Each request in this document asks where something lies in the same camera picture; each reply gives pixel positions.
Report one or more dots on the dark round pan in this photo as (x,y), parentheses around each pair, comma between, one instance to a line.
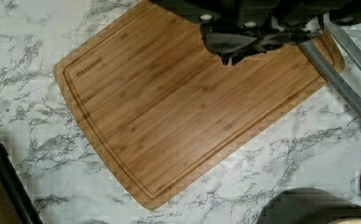
(308,206)

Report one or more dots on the bamboo cutting board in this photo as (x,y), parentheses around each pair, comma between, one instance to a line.
(161,111)

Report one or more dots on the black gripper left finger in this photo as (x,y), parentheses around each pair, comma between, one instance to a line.
(227,40)

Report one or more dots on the black tripod leg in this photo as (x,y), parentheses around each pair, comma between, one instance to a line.
(15,205)

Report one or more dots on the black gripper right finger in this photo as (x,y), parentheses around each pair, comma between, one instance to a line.
(277,36)

